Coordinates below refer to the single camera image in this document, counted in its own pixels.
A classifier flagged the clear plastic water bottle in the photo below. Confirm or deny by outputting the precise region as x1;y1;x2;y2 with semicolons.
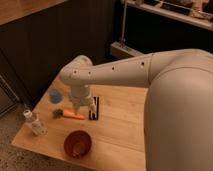
23;109;47;136

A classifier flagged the black and white striped block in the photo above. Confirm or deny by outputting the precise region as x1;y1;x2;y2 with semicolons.
89;96;99;120

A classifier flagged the blue round cup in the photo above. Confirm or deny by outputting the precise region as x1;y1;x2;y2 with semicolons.
49;89;62;103

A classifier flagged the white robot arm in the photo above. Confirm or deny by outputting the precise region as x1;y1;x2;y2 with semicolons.
59;49;213;171

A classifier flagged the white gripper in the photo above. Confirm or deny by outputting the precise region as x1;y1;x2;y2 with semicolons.
69;85;96;113

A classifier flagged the orange toy carrot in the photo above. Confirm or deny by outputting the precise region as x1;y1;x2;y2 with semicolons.
52;109;85;120

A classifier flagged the red-brown bowl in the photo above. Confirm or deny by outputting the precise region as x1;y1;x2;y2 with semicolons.
64;130;92;158

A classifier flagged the metal shelf rack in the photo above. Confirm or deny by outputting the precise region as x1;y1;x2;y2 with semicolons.
110;2;213;59

